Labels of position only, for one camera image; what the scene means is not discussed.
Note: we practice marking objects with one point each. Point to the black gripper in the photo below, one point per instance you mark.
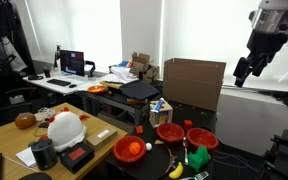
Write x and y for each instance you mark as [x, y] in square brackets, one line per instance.
[263, 47]

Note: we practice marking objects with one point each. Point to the small white ball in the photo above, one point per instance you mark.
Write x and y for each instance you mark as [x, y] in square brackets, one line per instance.
[148, 146]

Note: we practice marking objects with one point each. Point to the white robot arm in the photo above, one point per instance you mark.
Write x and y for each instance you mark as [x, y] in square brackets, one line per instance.
[270, 17]

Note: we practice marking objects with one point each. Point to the near red bowl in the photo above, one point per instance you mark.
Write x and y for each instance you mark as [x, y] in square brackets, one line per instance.
[202, 137]

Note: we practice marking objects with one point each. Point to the middle red bowl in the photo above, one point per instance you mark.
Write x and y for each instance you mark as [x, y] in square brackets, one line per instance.
[170, 132]

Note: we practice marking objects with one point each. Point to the orange ball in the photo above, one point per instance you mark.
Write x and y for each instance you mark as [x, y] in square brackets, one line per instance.
[134, 148]

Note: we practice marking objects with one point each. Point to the red bowl with orange ball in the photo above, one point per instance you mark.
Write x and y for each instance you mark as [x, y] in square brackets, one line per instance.
[121, 149]

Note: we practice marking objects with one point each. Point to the orange bowl on table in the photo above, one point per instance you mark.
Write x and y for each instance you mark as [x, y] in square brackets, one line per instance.
[97, 89]

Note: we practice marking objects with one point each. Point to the large cardboard box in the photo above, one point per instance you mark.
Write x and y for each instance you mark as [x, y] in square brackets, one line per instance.
[193, 82]

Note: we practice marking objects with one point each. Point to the red cube block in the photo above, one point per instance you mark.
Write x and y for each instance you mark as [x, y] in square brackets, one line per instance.
[187, 124]

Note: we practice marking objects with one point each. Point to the wooden shape sorter box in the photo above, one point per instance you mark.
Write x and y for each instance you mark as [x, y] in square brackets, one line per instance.
[164, 115]

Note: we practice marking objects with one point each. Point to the blue white tube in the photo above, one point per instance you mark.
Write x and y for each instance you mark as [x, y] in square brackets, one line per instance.
[158, 105]

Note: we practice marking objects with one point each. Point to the metal spoon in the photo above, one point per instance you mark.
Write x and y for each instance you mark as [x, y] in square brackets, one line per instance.
[185, 145]

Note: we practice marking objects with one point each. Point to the green plastic toy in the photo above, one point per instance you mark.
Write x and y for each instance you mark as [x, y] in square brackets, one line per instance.
[199, 158]

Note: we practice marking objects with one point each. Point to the open small cardboard box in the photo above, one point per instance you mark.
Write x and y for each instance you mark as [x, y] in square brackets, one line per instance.
[143, 69]

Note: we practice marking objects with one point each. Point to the tan wooden triangle block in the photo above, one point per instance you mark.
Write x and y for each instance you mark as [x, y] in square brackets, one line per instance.
[159, 142]

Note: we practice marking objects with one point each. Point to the small orange block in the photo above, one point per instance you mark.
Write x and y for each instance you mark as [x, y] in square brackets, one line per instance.
[139, 129]

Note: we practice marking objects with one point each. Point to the yellow banana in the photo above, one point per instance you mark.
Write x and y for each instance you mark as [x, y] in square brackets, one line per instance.
[177, 172]

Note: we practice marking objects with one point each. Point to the flat cardboard box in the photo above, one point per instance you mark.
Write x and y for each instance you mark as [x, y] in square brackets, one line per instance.
[101, 137]

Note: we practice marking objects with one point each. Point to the computer monitor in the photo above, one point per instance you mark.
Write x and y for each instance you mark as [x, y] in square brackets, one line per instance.
[72, 62]

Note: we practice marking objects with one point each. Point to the black keyboard on desk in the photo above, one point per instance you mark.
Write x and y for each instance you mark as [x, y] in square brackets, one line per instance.
[58, 82]

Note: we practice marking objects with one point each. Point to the black box red label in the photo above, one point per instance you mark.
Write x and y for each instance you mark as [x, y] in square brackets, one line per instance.
[76, 157]

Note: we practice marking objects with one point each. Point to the black cylindrical speaker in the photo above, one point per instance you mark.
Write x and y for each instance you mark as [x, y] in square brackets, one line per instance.
[44, 153]

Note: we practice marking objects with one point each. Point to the brown football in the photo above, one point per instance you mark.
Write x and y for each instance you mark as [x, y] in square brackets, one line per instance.
[25, 120]

